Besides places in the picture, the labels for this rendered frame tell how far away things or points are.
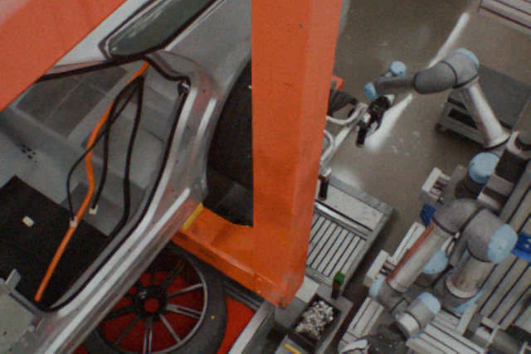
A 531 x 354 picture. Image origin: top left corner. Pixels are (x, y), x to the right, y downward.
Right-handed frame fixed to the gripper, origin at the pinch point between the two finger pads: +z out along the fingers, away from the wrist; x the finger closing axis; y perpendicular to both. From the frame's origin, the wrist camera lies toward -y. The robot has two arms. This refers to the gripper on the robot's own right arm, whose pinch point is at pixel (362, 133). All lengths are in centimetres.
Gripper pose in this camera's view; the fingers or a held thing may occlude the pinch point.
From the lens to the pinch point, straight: 305.8
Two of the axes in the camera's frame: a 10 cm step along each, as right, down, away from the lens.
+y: 0.1, -5.7, -8.2
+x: 8.4, 4.5, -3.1
